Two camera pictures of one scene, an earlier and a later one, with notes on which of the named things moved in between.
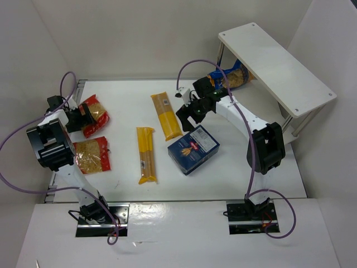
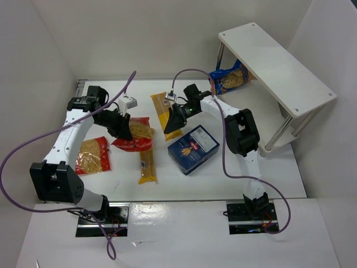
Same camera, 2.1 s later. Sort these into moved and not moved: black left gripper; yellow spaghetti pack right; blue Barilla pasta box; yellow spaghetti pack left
Moved: black left gripper
Not moved: blue Barilla pasta box; yellow spaghetti pack right; yellow spaghetti pack left
